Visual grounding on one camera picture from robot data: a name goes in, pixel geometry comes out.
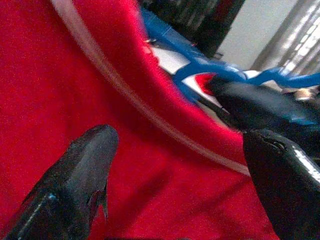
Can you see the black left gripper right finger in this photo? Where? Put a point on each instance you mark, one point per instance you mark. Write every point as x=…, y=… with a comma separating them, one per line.
x=280, y=185

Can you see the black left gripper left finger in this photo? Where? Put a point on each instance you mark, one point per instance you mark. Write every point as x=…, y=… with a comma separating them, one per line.
x=75, y=180

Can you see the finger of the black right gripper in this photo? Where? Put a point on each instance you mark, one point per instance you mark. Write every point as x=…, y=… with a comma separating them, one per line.
x=250, y=105

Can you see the red shirt with white trim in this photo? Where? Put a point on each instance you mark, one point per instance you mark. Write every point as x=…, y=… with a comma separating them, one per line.
x=75, y=75

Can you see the blue plastic clothes hanger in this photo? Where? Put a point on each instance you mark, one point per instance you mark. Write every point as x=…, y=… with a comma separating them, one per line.
x=162, y=33

